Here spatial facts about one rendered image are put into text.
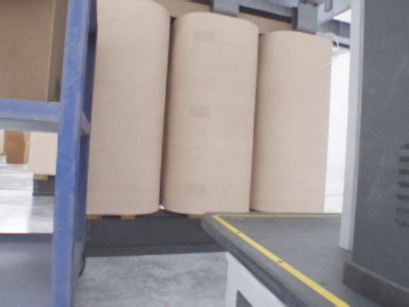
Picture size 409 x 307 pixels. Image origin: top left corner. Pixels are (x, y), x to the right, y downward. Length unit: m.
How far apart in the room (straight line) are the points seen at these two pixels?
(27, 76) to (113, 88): 0.72
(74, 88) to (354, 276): 0.50
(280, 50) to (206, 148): 0.61
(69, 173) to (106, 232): 0.92
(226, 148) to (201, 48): 0.44
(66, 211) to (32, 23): 0.34
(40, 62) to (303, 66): 1.28
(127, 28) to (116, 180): 0.60
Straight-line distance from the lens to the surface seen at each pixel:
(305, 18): 1.80
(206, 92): 1.41
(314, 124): 1.68
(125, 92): 1.33
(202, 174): 1.40
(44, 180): 3.15
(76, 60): 0.61
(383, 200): 0.40
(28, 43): 0.66
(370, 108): 0.42
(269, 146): 1.59
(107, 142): 1.31
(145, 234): 1.52
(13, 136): 7.69
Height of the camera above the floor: 0.47
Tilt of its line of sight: level
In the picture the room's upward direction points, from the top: 3 degrees clockwise
